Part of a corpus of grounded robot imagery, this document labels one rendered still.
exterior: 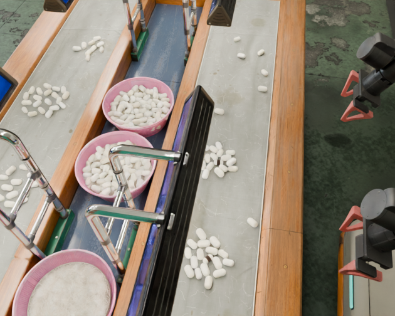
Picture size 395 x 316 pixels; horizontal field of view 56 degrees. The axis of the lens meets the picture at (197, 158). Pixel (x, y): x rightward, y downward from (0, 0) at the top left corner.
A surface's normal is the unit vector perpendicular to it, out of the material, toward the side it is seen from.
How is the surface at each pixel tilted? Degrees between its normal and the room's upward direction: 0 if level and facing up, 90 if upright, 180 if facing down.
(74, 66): 0
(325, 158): 0
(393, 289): 0
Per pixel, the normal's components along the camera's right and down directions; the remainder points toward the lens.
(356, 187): -0.02, -0.58
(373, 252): 0.42, -0.44
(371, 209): -0.88, -0.42
